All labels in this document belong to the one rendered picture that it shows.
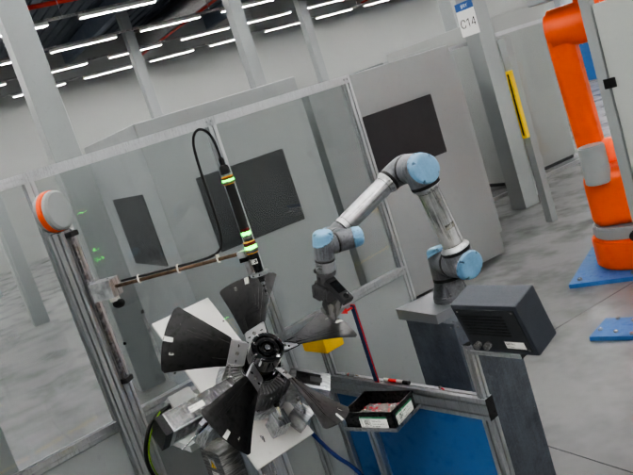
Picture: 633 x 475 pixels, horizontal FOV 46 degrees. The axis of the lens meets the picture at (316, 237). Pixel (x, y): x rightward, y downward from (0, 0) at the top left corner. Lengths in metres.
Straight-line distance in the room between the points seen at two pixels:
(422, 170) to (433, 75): 4.34
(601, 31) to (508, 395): 1.63
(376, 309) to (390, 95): 3.20
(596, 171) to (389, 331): 2.61
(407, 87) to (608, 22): 3.54
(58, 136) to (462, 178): 3.63
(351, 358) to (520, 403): 0.97
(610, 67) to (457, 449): 1.80
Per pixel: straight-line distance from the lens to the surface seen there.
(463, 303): 2.43
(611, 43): 3.62
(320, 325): 2.82
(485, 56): 9.20
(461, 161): 7.20
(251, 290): 2.83
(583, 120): 6.34
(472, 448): 2.84
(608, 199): 6.15
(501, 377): 3.18
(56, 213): 2.94
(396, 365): 4.05
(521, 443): 3.31
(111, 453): 3.25
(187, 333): 2.65
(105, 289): 2.92
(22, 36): 6.92
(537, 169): 8.33
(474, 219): 7.27
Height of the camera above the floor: 1.96
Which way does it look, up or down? 10 degrees down
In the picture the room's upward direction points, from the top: 18 degrees counter-clockwise
